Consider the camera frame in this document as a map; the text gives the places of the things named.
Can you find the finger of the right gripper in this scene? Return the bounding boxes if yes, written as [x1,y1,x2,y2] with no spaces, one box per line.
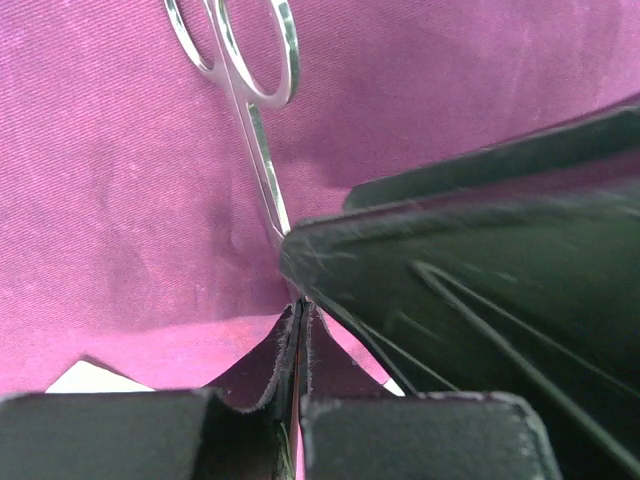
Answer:
[343,102,639,210]
[280,182,639,479]

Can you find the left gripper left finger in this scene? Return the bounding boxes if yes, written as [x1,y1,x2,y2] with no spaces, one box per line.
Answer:
[1,304,300,479]

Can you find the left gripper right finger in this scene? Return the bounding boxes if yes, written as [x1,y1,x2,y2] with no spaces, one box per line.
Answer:
[299,304,562,479]

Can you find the steel forceps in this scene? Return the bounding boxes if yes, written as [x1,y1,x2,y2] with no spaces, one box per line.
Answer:
[165,1,300,249]

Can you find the white strip right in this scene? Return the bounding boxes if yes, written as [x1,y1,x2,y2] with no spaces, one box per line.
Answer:
[383,378,405,396]

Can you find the white strip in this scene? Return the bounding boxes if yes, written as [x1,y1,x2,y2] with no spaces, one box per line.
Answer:
[45,360,151,394]
[383,378,405,396]

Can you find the white strip left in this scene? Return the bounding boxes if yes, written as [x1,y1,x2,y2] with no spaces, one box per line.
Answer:
[45,360,151,394]

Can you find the purple cloth mat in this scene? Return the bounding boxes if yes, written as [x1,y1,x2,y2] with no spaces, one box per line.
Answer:
[1,1,639,399]

